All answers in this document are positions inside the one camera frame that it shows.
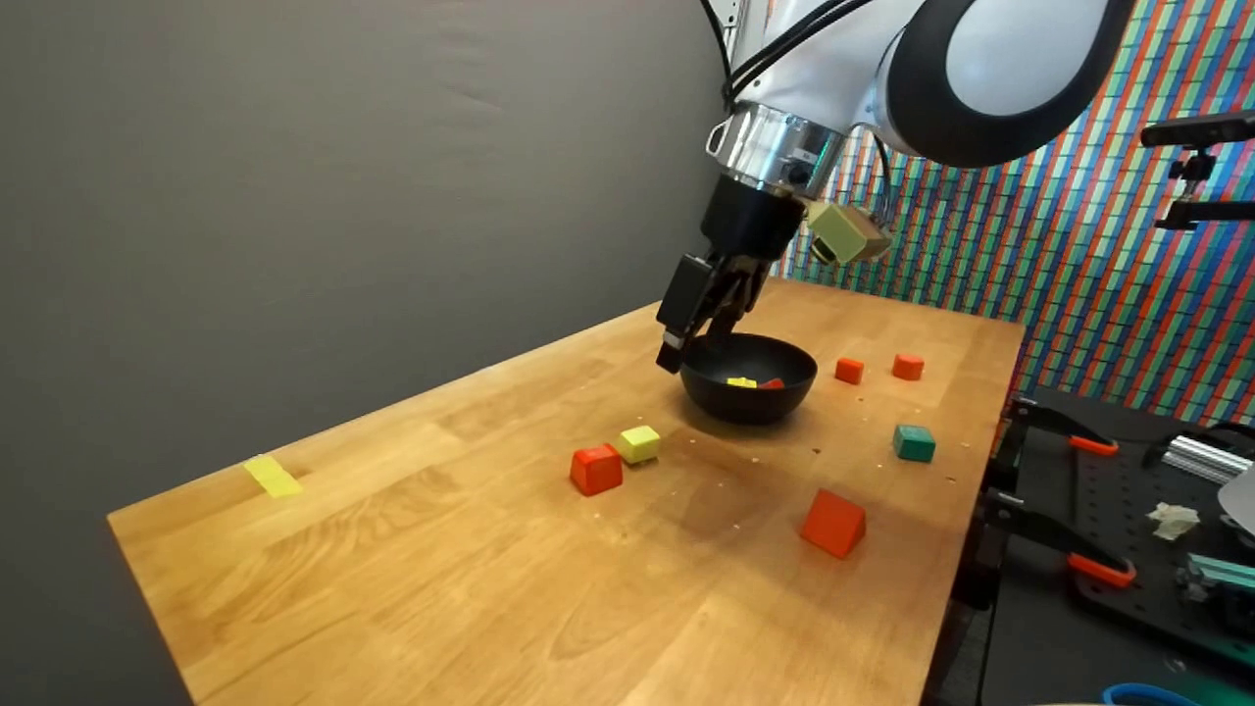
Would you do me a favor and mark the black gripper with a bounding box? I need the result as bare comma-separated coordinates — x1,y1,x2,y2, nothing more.
654,177,804,373

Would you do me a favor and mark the black bowl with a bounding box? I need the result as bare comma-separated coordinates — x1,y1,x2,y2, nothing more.
681,333,817,425

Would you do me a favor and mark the small orange cube block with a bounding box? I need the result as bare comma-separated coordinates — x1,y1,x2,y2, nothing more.
835,356,865,386

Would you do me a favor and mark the orange hexagonal block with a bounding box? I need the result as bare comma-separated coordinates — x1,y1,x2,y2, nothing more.
567,442,624,493

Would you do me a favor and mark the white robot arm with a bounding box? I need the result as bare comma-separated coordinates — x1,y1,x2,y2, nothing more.
654,0,1132,373

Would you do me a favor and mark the red block behind bowl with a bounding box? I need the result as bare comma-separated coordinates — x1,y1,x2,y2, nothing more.
890,354,926,381

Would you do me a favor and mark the teal cube block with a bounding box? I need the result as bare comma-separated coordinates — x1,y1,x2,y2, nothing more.
894,425,939,463

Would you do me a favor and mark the orange wedge block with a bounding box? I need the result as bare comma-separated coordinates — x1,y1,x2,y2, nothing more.
799,489,865,557

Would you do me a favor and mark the black clamp front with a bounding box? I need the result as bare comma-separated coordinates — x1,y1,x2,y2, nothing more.
980,489,1136,591

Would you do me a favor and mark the black perforated side table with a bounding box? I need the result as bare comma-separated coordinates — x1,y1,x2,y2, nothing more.
926,394,1255,706

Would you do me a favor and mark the yellow tape strip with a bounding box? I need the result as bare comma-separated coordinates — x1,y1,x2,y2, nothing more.
244,454,303,499

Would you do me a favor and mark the grey backdrop screen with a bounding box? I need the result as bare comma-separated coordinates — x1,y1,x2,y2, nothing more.
0,0,722,706

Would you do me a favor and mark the white plastic part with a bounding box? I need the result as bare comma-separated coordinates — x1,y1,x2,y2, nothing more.
1149,503,1199,540

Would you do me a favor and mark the yellow wrist camera box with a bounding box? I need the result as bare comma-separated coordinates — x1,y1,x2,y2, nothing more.
804,204,890,268

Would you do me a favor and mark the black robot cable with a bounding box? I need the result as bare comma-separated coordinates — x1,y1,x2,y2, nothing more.
869,135,905,229

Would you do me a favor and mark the black clamp with orange handle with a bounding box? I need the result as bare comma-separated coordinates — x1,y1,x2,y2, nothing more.
1005,398,1123,459

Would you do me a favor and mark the black camera stand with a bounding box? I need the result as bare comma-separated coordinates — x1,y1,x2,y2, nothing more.
1140,111,1255,233

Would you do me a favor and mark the blue ring object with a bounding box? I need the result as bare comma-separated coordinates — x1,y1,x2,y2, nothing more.
1099,684,1199,706

